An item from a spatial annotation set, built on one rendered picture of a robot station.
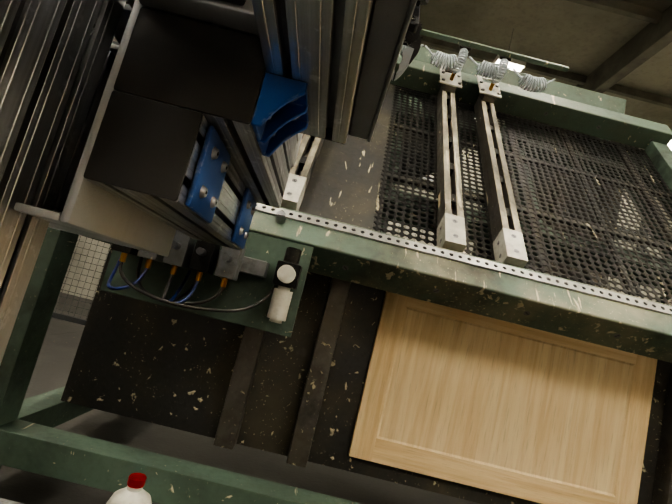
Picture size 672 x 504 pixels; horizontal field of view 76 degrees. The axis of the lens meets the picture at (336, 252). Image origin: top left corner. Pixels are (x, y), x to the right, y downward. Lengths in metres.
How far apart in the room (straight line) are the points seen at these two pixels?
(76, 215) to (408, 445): 1.20
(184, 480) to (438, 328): 0.83
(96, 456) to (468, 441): 1.04
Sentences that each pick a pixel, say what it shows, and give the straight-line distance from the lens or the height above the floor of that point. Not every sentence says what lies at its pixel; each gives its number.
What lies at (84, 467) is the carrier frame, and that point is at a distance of 1.34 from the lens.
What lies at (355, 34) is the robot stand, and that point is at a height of 0.87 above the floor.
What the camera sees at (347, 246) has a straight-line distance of 1.15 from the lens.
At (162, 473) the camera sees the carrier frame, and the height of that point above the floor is 0.17.
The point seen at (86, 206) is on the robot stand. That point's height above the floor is 0.70.
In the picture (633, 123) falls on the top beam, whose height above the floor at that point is 1.82.
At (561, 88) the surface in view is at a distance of 2.86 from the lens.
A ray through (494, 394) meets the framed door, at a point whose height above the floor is 0.53.
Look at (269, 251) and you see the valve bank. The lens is 1.14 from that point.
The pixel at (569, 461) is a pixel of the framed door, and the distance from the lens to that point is 1.65.
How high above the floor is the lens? 0.66
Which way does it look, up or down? 8 degrees up
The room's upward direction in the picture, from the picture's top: 14 degrees clockwise
